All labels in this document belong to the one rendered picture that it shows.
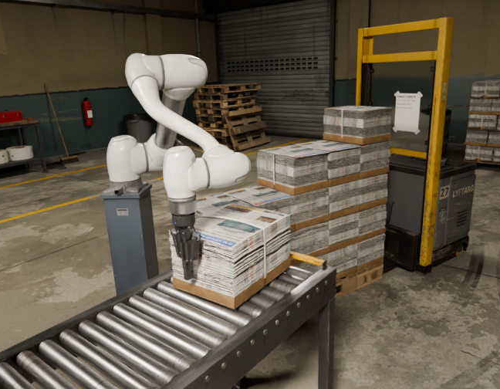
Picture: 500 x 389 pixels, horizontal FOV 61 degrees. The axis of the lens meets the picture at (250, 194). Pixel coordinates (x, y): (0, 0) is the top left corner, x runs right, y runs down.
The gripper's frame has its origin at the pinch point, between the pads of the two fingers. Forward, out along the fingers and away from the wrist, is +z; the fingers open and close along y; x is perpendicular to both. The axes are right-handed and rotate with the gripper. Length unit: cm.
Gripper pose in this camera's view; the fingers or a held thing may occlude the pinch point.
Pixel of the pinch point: (187, 268)
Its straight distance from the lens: 145.9
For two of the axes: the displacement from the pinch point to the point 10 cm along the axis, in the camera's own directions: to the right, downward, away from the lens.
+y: -7.8, -1.5, 6.1
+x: -6.2, 2.4, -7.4
